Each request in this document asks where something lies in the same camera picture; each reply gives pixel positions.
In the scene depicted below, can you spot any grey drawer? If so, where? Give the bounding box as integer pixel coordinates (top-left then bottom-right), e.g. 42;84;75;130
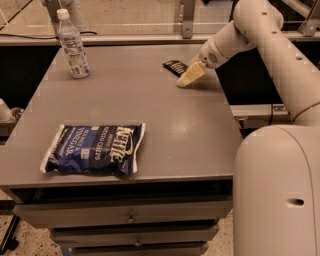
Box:
72;242;208;256
51;221;218;248
14;196;232;229

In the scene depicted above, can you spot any metal post bracket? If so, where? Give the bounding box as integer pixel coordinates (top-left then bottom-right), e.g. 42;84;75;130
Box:
180;0;197;40

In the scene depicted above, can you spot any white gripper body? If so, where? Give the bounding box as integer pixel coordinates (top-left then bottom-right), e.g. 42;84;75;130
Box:
198;37;228;69

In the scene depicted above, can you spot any grey top drawer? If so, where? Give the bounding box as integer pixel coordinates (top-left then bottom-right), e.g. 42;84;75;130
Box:
14;196;232;229

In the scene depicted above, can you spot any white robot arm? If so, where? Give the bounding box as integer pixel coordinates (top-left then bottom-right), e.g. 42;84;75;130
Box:
178;0;320;256

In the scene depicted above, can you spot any grey lower rail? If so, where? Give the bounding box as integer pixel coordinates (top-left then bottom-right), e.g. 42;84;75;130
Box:
231;104;291;129

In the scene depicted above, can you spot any grey metal rail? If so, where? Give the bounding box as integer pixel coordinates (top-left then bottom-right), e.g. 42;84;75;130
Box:
0;30;320;46

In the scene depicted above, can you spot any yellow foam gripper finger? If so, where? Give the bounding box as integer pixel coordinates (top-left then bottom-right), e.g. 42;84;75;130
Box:
177;61;206;87

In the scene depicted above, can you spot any clear plastic water bottle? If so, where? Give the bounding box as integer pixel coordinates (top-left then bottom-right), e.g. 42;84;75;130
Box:
57;9;90;79

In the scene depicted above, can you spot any grey bottom drawer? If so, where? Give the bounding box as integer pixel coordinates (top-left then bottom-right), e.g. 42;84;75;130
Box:
72;242;208;256

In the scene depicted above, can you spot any black rxbar chocolate bar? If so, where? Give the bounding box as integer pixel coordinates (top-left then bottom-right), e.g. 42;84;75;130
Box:
162;60;188;77

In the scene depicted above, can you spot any blue kettle chips bag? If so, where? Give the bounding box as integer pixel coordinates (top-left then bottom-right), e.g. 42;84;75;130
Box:
40;123;146;175

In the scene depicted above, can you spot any grey middle drawer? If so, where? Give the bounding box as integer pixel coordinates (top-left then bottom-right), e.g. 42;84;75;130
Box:
51;221;218;248

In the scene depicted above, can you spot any white object at left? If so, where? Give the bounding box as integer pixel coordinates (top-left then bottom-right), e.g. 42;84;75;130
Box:
0;98;12;122

